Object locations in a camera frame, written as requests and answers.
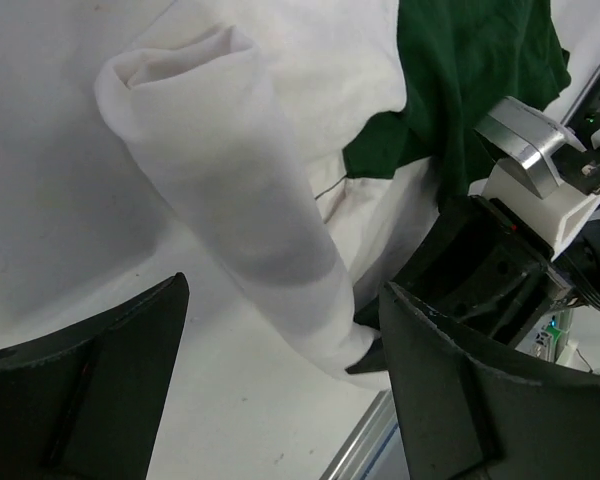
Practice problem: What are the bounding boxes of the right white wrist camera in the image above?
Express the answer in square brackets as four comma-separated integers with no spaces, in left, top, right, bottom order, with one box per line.
[475,97,600,259]

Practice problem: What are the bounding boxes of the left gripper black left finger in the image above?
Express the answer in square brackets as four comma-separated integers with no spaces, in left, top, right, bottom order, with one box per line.
[0,273,188,479]

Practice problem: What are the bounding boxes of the aluminium rail frame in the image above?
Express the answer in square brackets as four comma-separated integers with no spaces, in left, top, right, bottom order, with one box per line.
[325,58,600,479]

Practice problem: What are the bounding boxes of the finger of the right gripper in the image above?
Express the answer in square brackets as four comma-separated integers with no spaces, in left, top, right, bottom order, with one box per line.
[346,338,388,375]

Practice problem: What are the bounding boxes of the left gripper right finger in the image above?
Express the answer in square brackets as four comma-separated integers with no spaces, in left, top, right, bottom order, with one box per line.
[379,283,600,479]

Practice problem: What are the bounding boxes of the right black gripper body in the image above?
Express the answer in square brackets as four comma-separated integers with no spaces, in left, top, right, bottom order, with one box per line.
[392,196,600,347]

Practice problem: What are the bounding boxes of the white green raglan t-shirt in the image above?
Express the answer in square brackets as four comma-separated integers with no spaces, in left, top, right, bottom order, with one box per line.
[0,1,571,390]

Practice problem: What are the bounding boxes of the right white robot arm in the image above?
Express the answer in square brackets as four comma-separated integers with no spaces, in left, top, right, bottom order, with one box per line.
[393,98,600,345]

